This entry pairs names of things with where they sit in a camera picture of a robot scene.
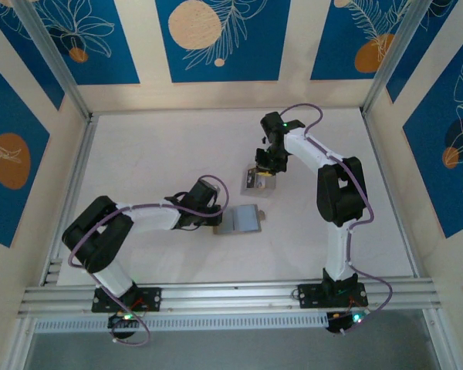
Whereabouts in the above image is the grey card holder wallet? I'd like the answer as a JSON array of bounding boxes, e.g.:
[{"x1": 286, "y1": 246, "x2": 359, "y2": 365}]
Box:
[{"x1": 211, "y1": 203, "x2": 266, "y2": 236}]

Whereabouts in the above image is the black left controller board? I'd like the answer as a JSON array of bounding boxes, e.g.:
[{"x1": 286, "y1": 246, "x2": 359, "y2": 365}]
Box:
[{"x1": 107, "y1": 311, "x2": 140, "y2": 341}]

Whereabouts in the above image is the black controller board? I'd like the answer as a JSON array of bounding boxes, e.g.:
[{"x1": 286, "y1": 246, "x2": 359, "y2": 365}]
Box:
[
  {"x1": 107, "y1": 311, "x2": 140, "y2": 341},
  {"x1": 326, "y1": 308, "x2": 371, "y2": 335}
]

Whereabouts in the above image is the black right controller board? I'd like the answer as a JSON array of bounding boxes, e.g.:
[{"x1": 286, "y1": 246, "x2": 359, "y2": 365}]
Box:
[{"x1": 326, "y1": 308, "x2": 371, "y2": 335}]

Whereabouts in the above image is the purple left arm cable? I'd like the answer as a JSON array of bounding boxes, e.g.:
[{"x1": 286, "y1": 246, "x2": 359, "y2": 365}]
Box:
[{"x1": 67, "y1": 175, "x2": 232, "y2": 347}]

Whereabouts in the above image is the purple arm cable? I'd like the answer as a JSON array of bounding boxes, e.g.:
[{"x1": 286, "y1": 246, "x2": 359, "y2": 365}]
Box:
[
  {"x1": 67, "y1": 175, "x2": 232, "y2": 347},
  {"x1": 279, "y1": 103, "x2": 395, "y2": 336}
]

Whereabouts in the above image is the aluminium front rail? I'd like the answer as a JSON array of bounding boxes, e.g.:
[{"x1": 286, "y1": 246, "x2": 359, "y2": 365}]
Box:
[{"x1": 17, "y1": 277, "x2": 443, "y2": 318}]

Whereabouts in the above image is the white slotted cable duct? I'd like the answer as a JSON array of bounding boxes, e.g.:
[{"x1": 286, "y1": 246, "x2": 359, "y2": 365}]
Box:
[{"x1": 33, "y1": 311, "x2": 330, "y2": 333}]

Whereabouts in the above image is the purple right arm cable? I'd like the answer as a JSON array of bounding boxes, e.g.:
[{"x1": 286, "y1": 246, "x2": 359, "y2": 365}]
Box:
[{"x1": 279, "y1": 103, "x2": 395, "y2": 336}]

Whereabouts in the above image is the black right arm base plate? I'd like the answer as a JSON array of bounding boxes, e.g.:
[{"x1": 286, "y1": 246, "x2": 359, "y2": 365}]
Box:
[{"x1": 297, "y1": 283, "x2": 368, "y2": 309}]

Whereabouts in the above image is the aluminium side rail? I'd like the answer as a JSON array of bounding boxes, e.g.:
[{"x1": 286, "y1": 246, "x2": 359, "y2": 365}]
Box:
[
  {"x1": 360, "y1": 111, "x2": 420, "y2": 278},
  {"x1": 40, "y1": 115, "x2": 100, "y2": 286}
]

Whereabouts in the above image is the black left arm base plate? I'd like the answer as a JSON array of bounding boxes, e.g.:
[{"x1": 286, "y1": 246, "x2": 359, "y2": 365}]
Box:
[{"x1": 91, "y1": 287, "x2": 163, "y2": 313}]

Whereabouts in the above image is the aluminium frame post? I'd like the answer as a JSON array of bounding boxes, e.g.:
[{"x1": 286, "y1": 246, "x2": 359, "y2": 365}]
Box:
[
  {"x1": 360, "y1": 0, "x2": 429, "y2": 116},
  {"x1": 13, "y1": 0, "x2": 93, "y2": 120}
]

